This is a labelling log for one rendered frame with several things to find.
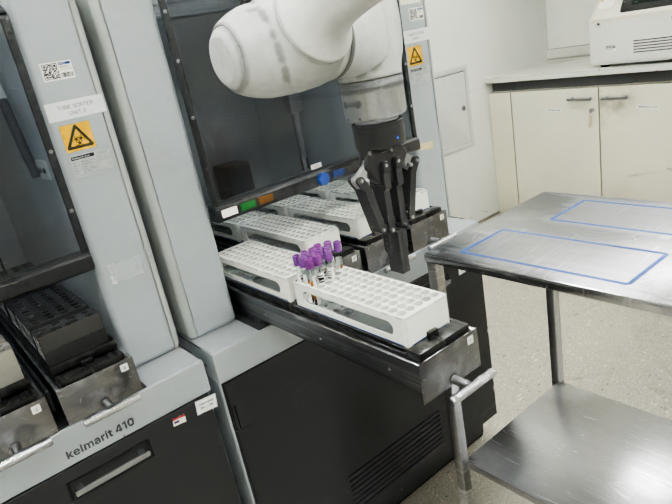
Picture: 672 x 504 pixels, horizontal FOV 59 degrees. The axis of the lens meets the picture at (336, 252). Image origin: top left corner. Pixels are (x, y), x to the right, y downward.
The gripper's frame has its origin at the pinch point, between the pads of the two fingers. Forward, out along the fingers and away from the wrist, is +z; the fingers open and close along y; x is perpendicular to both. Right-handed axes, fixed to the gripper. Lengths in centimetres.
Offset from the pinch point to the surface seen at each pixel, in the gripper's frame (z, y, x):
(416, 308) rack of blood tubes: 8.5, 1.4, 3.8
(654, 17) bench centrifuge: -15, -229, -64
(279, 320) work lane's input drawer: 17.4, 6.7, -29.8
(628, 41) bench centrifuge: -6, -230, -76
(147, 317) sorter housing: 12, 26, -46
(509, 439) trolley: 67, -39, -13
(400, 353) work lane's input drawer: 14.4, 5.7, 3.4
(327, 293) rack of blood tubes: 8.5, 5.0, -13.9
